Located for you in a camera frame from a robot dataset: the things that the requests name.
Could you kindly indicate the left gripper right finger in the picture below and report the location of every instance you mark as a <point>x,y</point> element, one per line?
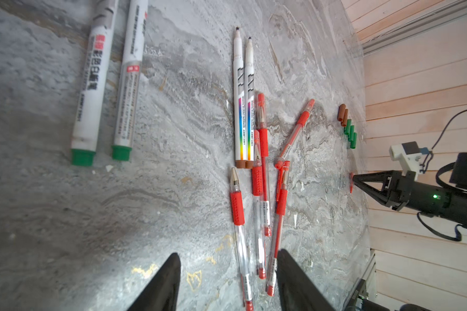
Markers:
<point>296,290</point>

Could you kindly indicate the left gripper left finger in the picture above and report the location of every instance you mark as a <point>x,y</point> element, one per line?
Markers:
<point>162,291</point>

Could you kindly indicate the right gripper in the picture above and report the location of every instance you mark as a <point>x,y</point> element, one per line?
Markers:
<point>392,189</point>

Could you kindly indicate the green pen cap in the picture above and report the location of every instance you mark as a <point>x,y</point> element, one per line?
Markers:
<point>347,127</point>
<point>354,139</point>
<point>351,133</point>

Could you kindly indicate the brown pen cap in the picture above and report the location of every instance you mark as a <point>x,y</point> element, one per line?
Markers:
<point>341,112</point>
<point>345,118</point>

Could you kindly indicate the brown marker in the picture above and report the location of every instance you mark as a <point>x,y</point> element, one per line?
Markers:
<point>249,97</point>
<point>239,113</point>

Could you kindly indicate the green marker pen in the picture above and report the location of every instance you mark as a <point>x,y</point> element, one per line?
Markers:
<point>130,80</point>
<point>96,65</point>

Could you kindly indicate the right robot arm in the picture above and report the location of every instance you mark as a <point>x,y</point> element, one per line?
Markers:
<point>452,177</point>

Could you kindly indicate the red gel pen long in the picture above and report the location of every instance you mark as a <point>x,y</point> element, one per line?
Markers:
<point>281,204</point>

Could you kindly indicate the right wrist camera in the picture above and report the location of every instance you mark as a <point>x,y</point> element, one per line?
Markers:
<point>409,156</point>

